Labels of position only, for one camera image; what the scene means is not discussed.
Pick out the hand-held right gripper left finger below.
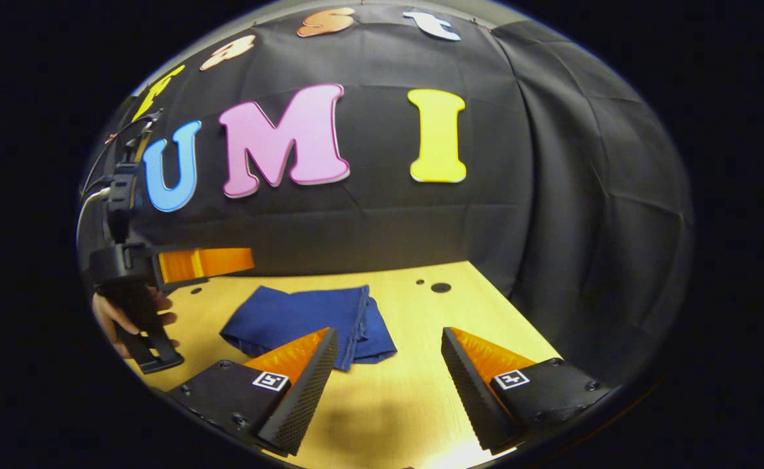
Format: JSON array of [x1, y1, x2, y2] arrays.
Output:
[[167, 327, 339, 457]]

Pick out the black backdrop cloth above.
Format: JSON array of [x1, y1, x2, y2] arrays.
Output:
[[79, 3, 695, 385]]

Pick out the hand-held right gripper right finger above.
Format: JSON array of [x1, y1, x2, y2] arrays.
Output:
[[441, 326, 610, 455]]

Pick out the white cable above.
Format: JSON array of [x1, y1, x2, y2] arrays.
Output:
[[76, 187, 112, 248]]

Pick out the blue jeans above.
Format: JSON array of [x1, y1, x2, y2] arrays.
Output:
[[219, 285, 398, 372]]

